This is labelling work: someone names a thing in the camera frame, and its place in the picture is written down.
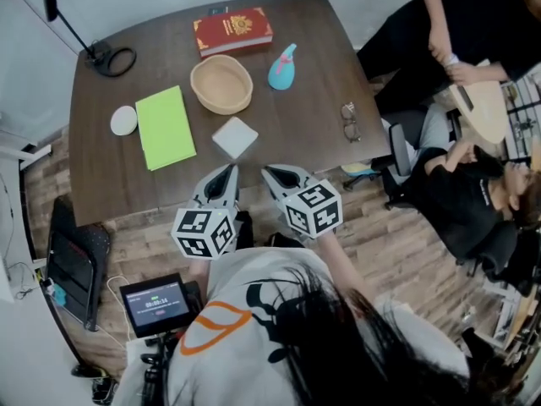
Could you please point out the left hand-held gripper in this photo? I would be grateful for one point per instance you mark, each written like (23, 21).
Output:
(200, 233)

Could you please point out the yellow blue sneaker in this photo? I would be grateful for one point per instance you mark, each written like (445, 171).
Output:
(357, 169)

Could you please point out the person's white printed shirt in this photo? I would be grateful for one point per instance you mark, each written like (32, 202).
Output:
(236, 277)

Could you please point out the person's right forearm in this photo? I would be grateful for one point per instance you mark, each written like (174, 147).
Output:
(342, 264)

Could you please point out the beige woven bowl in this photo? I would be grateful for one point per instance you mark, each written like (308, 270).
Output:
(222, 85)

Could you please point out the white square block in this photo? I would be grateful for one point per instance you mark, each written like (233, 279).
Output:
(234, 138)

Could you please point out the black case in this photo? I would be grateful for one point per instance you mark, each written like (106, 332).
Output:
(72, 264)

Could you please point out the person's left forearm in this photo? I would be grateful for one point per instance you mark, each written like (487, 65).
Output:
(198, 271)

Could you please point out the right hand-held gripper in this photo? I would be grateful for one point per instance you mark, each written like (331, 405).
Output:
(313, 210)

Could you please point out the person's black trousers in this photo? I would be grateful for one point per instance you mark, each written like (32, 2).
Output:
(245, 231)

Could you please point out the black touchscreen monitor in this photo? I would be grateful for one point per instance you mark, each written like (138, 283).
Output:
(154, 305)

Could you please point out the dark green booklet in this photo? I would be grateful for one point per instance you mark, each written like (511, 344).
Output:
(218, 11)

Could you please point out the blue spray bottle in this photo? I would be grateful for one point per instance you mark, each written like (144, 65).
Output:
(281, 74)

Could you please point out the white round coaster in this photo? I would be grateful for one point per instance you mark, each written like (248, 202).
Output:
(124, 121)

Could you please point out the red book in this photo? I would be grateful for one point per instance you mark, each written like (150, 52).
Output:
(232, 32)

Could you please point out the black smartphone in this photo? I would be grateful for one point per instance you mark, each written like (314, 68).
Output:
(464, 97)

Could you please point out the white paper cup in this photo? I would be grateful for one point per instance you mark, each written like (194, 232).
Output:
(451, 60)

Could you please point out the teal small object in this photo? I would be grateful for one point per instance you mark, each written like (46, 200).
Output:
(60, 298)

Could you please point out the black monitor stand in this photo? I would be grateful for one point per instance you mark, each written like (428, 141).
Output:
(160, 366)

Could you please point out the green book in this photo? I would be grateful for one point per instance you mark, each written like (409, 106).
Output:
(165, 127)

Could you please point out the eyeglasses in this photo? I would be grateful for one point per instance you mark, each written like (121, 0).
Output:
(351, 123)

